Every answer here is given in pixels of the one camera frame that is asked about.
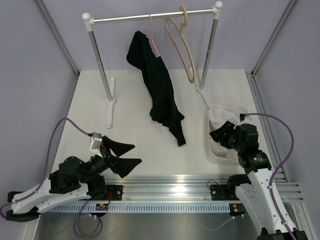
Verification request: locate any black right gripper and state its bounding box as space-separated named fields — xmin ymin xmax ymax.
xmin=209 ymin=120 xmax=245 ymax=153

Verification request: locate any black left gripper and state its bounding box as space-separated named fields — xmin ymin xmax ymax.
xmin=78 ymin=136 xmax=142 ymax=184

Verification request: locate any white t shirt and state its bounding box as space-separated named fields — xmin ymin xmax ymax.
xmin=208 ymin=106 xmax=240 ymax=159

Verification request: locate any beige wooden hanger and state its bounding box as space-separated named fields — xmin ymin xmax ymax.
xmin=164 ymin=4 xmax=197 ymax=85

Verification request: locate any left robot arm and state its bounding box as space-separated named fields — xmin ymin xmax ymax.
xmin=3 ymin=132 xmax=142 ymax=223

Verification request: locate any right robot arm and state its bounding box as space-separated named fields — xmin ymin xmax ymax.
xmin=209 ymin=121 xmax=308 ymax=240

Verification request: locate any black t shirt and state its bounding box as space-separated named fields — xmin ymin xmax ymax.
xmin=126 ymin=30 xmax=186 ymax=147

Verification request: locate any white plastic bin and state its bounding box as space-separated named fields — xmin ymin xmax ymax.
xmin=208 ymin=104 xmax=248 ymax=163

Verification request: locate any silver clothes rack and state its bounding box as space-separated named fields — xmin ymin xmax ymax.
xmin=81 ymin=0 xmax=224 ymax=130

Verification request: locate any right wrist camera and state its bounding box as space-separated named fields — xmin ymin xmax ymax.
xmin=239 ymin=113 xmax=251 ymax=124

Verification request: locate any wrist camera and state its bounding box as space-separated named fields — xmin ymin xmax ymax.
xmin=89 ymin=132 xmax=103 ymax=157
xmin=239 ymin=113 xmax=251 ymax=124

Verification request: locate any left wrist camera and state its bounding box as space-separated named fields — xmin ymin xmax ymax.
xmin=89 ymin=132 xmax=103 ymax=157

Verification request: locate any aluminium rail base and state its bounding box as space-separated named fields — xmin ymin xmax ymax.
xmin=32 ymin=159 xmax=305 ymax=203

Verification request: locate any white slotted cable duct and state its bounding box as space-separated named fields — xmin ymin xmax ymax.
xmin=50 ymin=201 xmax=231 ymax=213

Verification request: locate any pink wire hanger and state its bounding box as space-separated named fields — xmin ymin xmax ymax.
xmin=146 ymin=12 xmax=161 ymax=57

